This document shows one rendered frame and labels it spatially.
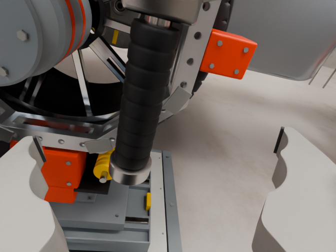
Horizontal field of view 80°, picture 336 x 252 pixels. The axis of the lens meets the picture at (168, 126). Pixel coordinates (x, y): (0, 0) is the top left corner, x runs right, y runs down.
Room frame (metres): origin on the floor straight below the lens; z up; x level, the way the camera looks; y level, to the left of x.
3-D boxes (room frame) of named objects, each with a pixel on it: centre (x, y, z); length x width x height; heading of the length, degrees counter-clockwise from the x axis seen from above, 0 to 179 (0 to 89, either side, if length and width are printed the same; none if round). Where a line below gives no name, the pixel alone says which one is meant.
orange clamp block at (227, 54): (0.43, -0.06, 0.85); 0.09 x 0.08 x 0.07; 102
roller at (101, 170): (0.48, 0.15, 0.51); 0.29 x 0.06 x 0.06; 12
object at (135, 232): (0.53, 0.23, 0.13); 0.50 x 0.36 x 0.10; 102
